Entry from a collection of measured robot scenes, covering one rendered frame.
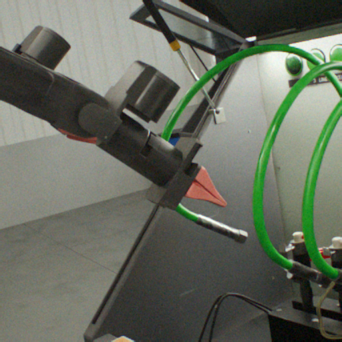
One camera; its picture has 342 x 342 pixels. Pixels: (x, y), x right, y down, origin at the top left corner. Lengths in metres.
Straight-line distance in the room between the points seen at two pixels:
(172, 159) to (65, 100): 0.17
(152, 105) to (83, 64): 7.00
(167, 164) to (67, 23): 6.98
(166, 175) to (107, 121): 0.12
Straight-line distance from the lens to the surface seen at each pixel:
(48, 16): 7.65
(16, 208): 7.41
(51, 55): 0.99
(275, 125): 0.79
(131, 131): 0.74
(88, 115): 0.70
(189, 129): 4.92
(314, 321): 0.95
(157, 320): 1.19
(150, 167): 0.76
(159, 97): 0.75
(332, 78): 1.04
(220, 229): 0.98
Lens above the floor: 1.39
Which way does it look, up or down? 9 degrees down
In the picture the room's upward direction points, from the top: 11 degrees counter-clockwise
